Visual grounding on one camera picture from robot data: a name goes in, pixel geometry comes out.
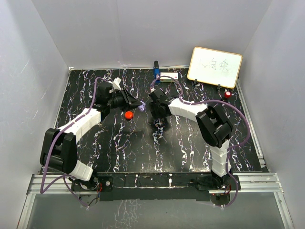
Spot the white pink cardboard box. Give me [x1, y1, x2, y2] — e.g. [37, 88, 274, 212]
[160, 72, 178, 83]

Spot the white whiteboard with wooden frame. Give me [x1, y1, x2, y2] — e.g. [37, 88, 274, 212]
[187, 47, 243, 89]

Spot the blue black device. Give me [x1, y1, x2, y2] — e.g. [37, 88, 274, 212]
[153, 61, 160, 83]

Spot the black front base bar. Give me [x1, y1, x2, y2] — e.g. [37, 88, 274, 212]
[95, 172, 239, 202]

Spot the red earbud charging case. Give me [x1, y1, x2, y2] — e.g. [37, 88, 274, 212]
[124, 111, 134, 120]

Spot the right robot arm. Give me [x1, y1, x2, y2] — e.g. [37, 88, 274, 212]
[149, 89, 233, 189]

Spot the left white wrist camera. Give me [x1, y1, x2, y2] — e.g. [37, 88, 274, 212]
[112, 77, 122, 91]

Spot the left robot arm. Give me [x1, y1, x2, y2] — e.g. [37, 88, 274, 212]
[40, 78, 144, 190]

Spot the purple earbud charging case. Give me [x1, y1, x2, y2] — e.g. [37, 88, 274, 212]
[138, 101, 145, 112]

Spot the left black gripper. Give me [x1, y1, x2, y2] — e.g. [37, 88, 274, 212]
[107, 88, 142, 112]

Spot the red emergency stop button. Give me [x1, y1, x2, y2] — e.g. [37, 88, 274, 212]
[221, 91, 232, 103]

